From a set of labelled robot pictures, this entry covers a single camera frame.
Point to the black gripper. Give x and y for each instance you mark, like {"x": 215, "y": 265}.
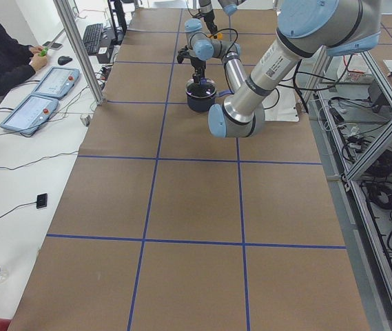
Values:
{"x": 209, "y": 17}
{"x": 196, "y": 64}

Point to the glass pot lid blue knob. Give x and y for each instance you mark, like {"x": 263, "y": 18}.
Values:
{"x": 205, "y": 88}

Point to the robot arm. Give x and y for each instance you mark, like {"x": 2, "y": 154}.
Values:
{"x": 206, "y": 11}
{"x": 342, "y": 27}

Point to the dark blue saucepan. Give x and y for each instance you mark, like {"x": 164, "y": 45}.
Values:
{"x": 203, "y": 105}

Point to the black keyboard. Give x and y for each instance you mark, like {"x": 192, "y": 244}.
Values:
{"x": 92, "y": 38}

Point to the black computer mouse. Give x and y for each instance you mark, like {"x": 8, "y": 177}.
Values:
{"x": 63, "y": 60}

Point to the upper teach pendant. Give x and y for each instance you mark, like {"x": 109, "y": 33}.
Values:
{"x": 57, "y": 82}

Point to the teach pendant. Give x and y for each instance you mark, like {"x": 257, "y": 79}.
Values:
{"x": 30, "y": 115}
{"x": 57, "y": 82}

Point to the black smartphone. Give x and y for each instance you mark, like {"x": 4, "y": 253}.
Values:
{"x": 53, "y": 45}

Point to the brown paper table mat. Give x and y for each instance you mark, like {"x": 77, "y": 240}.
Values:
{"x": 162, "y": 226}

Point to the lower teach pendant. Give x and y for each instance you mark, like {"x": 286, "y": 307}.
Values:
{"x": 30, "y": 115}

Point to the black small device on table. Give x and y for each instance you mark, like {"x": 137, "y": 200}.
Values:
{"x": 42, "y": 200}

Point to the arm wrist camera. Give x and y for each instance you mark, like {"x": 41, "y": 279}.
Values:
{"x": 183, "y": 54}

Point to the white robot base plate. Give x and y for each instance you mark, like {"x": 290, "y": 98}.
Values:
{"x": 280, "y": 105}

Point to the aluminium frame post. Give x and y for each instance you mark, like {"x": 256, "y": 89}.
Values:
{"x": 73, "y": 35}

